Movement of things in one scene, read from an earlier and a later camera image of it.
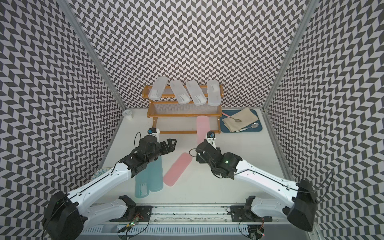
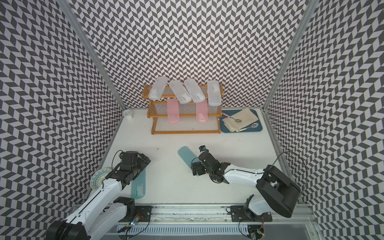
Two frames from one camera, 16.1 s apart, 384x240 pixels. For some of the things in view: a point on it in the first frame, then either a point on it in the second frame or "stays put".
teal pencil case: [156, 181] -> [187, 156]
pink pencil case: [174, 174] -> [173, 111]
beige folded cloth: [239, 120] stays put
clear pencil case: [181, 92] stays put
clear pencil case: [197, 93] stays put
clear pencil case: [214, 92] stays put
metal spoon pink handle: [236, 120] stays put
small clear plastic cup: [128, 114] stays put
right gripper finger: [199, 159] -> [198, 168]
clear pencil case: [159, 85] stays put
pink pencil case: [203, 127] -> [201, 111]
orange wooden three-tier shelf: [173, 118] stays put
